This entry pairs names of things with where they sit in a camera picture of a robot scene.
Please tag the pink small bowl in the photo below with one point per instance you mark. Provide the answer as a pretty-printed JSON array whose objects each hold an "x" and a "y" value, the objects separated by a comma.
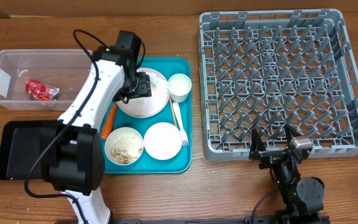
[{"x": 162, "y": 141}]

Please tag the red snack wrapper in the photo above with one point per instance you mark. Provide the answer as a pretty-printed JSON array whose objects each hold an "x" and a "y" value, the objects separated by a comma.
[{"x": 39, "y": 91}]

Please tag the white bowl with food scraps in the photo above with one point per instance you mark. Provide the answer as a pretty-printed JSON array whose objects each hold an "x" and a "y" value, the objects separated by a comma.
[{"x": 124, "y": 146}]

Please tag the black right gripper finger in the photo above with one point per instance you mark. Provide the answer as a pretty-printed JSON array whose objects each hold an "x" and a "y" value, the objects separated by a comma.
[
  {"x": 257, "y": 147},
  {"x": 290, "y": 132}
]

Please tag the white plastic fork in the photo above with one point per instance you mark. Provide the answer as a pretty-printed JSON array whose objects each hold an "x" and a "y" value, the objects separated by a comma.
[{"x": 184, "y": 137}]

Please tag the large white plate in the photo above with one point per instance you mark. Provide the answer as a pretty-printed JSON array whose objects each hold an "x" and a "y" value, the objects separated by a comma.
[{"x": 148, "y": 106}]

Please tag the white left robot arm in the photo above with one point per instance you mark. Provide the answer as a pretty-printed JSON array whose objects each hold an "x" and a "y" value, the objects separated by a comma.
[{"x": 71, "y": 156}]

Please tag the orange carrot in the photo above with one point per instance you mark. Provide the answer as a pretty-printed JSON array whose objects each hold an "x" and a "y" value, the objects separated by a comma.
[{"x": 109, "y": 122}]

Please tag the wooden chopstick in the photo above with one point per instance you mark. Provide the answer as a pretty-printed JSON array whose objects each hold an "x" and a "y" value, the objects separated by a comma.
[{"x": 173, "y": 113}]

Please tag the black food waste tray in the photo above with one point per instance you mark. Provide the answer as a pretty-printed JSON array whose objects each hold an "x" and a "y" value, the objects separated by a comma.
[{"x": 20, "y": 147}]

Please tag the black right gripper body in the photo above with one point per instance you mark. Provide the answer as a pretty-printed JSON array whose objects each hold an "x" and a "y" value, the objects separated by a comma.
[{"x": 270, "y": 157}]

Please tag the clear plastic bin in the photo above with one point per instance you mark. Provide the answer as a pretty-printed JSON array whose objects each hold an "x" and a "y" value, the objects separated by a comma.
[{"x": 65, "y": 69}]

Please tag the grey dishwasher rack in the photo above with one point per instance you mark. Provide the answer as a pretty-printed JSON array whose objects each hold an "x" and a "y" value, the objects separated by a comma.
[{"x": 266, "y": 69}]

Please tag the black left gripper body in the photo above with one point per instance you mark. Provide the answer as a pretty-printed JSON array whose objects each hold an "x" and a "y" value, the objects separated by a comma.
[{"x": 135, "y": 86}]

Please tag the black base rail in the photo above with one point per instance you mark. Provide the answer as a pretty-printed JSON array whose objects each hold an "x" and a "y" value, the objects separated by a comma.
[{"x": 246, "y": 220}]

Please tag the teal plastic tray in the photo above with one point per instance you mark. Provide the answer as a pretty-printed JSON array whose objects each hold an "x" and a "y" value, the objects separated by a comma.
[{"x": 146, "y": 164}]

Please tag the white plastic cup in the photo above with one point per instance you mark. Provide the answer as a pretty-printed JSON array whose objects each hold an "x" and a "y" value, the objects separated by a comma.
[{"x": 179, "y": 86}]

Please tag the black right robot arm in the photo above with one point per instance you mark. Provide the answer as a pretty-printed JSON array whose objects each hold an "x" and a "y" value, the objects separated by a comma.
[{"x": 302, "y": 197}]

